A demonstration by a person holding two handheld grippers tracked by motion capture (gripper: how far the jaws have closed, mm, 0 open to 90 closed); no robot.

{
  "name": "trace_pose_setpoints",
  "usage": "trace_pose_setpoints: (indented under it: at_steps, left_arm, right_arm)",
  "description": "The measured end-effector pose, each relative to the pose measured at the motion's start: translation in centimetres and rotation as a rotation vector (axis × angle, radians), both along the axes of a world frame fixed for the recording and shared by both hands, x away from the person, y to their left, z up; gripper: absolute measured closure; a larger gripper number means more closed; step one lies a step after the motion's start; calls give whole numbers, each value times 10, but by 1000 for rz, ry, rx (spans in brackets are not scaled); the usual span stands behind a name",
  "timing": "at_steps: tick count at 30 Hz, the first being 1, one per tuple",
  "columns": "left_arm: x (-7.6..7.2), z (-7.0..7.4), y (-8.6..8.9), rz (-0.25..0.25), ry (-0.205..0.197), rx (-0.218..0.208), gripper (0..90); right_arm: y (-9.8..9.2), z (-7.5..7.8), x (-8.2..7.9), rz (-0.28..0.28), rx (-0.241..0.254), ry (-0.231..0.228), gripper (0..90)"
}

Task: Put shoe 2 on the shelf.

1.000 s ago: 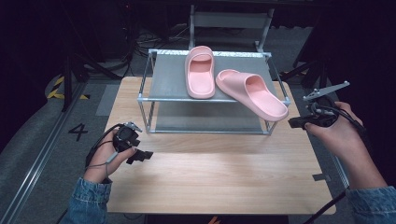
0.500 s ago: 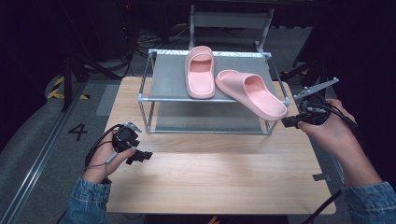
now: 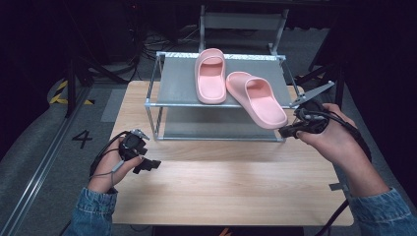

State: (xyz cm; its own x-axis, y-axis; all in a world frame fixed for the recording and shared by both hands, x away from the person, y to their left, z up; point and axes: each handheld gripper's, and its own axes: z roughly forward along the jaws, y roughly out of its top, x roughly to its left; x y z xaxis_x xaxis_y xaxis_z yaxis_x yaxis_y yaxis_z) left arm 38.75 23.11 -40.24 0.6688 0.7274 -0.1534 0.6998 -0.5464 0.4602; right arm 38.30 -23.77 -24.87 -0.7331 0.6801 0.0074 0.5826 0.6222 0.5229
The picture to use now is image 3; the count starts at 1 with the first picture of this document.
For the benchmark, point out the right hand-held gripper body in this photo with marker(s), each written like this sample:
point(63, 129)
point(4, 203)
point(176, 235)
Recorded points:
point(313, 119)

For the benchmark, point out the grey metal shoe rack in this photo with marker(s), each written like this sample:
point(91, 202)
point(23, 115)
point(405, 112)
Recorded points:
point(180, 82)

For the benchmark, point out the pink slipper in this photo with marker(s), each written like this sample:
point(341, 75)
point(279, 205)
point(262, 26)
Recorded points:
point(210, 78)
point(259, 101)

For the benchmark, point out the black tripod stand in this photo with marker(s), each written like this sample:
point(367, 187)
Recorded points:
point(71, 85)
point(339, 70)

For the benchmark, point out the person's left hand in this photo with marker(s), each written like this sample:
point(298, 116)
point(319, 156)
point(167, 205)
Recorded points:
point(106, 173)

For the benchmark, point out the person's right hand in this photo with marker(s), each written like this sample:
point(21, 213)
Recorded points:
point(337, 141)

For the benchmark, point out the metal floor rail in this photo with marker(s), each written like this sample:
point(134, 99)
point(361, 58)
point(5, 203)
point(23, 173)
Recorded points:
point(331, 98)
point(42, 164)

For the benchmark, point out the small grey tape piece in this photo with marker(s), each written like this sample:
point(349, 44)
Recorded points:
point(337, 187)

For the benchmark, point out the grey metal frame chair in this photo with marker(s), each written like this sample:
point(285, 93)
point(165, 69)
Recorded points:
point(242, 21)

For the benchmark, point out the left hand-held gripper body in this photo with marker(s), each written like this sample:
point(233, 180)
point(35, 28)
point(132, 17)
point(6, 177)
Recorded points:
point(131, 146)

